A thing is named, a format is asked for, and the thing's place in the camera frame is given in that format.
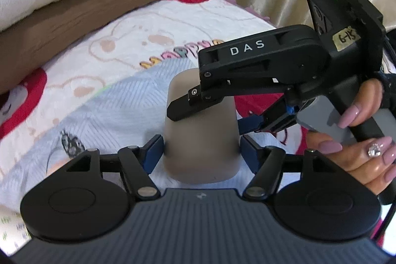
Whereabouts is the taupe brown plastic cup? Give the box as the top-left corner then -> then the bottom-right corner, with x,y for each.
162,67 -> 241,186

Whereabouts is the hand with pink nails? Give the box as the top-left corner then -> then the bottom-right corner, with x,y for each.
304,78 -> 396,195

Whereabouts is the light blue knitted blanket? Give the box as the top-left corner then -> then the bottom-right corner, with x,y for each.
0,57 -> 248,215

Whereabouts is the cartoon bear bed sheet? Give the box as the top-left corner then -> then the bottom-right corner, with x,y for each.
0,0 -> 310,255

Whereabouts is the brown pillow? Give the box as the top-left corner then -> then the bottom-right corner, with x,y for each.
0,0 -> 157,93

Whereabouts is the black camera box with label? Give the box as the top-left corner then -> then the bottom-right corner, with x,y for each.
307,0 -> 385,70

